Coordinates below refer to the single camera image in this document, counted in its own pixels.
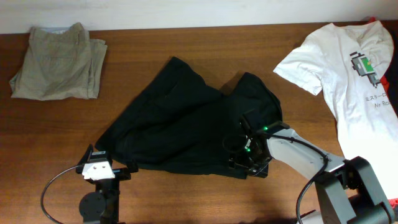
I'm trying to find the red garment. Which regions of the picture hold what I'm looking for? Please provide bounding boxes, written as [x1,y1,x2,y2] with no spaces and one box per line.
[368,17,397,208]

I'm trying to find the black shorts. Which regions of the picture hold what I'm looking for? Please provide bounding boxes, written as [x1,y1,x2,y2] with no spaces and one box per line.
[95,57,282,179]

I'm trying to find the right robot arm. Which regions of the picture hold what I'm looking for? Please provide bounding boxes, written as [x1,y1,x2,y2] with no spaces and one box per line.
[229,110,397,224]

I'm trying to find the folded khaki pants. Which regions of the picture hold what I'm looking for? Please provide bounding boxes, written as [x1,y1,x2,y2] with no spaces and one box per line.
[9,22,108,101]

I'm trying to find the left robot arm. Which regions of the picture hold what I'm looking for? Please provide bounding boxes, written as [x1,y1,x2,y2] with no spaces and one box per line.
[76,144,139,224]

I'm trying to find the white printed t-shirt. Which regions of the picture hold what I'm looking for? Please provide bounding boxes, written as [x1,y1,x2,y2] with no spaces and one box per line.
[274,21,397,199]

